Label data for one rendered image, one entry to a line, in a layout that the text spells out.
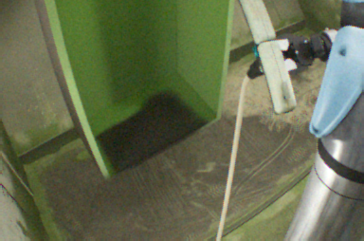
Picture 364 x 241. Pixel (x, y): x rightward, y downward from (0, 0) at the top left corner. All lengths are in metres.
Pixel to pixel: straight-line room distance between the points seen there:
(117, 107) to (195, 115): 0.37
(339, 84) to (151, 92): 1.48
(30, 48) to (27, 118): 0.46
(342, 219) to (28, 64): 2.08
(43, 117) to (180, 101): 0.97
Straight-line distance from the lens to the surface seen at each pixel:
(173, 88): 1.71
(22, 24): 2.26
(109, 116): 1.64
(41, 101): 2.20
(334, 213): 0.34
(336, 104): 0.27
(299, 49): 0.80
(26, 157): 2.28
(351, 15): 0.85
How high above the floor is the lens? 1.60
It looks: 42 degrees down
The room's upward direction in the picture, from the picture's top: 9 degrees counter-clockwise
